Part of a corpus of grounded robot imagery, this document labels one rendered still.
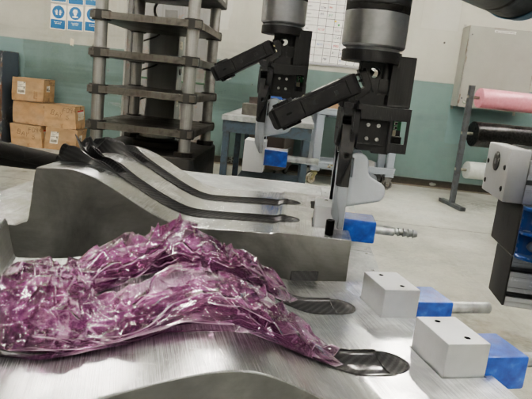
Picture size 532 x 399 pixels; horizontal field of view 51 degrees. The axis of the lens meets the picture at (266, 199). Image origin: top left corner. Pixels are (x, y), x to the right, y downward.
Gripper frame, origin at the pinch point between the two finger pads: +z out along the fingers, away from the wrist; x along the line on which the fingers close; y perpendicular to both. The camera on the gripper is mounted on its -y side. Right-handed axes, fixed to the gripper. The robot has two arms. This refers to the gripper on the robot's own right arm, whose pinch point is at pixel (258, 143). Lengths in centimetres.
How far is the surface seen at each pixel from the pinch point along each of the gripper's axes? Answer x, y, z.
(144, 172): -23.6, -13.5, 3.3
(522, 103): 502, 228, -19
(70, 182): -36.0, -18.7, 3.1
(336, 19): 613, 34, -96
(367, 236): -31.3, 16.8, 6.5
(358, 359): -58, 14, 10
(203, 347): -68, 3, 5
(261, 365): -69, 6, 6
